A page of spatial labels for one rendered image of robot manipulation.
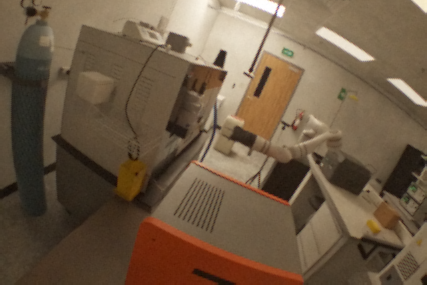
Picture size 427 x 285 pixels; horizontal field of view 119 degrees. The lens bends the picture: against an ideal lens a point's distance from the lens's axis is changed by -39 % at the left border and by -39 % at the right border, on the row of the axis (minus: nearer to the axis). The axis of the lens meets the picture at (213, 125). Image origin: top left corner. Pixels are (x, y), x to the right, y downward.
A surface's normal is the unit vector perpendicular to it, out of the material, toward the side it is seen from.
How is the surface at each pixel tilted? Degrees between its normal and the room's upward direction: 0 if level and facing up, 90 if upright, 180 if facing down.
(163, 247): 90
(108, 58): 90
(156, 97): 90
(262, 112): 90
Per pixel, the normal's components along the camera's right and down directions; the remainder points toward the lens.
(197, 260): -0.20, 0.22
